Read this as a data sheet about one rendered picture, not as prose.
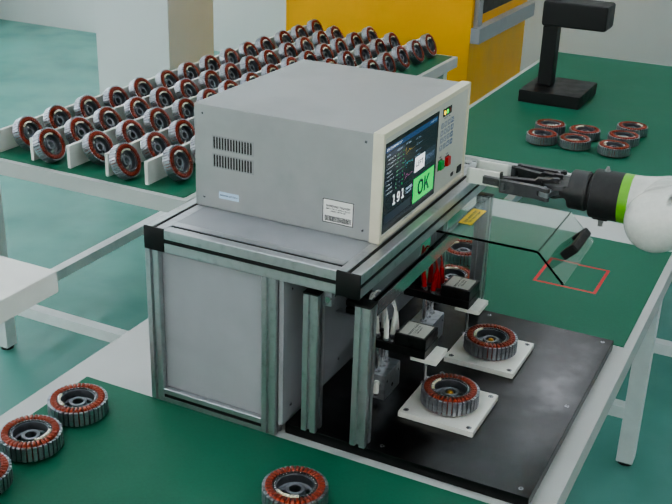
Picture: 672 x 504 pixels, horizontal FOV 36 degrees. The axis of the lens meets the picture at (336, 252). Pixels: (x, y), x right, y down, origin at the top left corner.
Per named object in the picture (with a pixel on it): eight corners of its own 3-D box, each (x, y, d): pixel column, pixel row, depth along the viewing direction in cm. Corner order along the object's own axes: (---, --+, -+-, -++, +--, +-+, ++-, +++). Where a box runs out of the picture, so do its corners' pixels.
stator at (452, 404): (486, 396, 199) (488, 380, 198) (466, 424, 190) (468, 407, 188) (433, 382, 204) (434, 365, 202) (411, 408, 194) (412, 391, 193)
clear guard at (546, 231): (593, 243, 214) (597, 216, 212) (563, 285, 194) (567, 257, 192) (448, 214, 227) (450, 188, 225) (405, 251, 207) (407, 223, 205)
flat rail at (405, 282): (486, 212, 227) (487, 199, 226) (368, 324, 176) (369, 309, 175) (481, 211, 227) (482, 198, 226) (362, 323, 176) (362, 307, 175)
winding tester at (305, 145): (463, 176, 218) (471, 81, 209) (379, 245, 182) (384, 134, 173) (302, 146, 233) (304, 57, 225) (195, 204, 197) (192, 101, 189)
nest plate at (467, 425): (498, 400, 200) (498, 394, 200) (472, 438, 188) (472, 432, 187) (427, 380, 206) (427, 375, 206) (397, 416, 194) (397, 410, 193)
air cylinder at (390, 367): (399, 383, 205) (401, 359, 203) (384, 401, 199) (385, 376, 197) (376, 377, 207) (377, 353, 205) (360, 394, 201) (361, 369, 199)
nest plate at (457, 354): (533, 348, 220) (534, 343, 220) (512, 379, 208) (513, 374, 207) (467, 332, 226) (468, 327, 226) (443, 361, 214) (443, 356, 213)
